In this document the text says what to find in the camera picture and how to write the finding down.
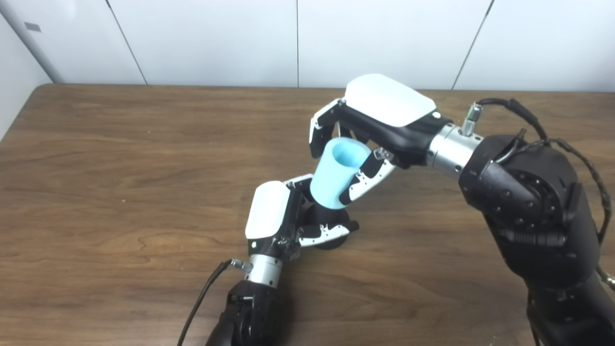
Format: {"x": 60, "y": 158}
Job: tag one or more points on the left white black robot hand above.
{"x": 269, "y": 209}

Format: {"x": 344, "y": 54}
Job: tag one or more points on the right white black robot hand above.
{"x": 389, "y": 103}

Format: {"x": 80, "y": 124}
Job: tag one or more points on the black funnel-shaped nozzle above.
{"x": 326, "y": 216}

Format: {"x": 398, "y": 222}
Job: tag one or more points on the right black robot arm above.
{"x": 538, "y": 216}

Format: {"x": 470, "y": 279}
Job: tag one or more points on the grey wall corner post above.
{"x": 33, "y": 48}

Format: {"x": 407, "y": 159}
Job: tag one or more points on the small grey wall tag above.
{"x": 32, "y": 27}

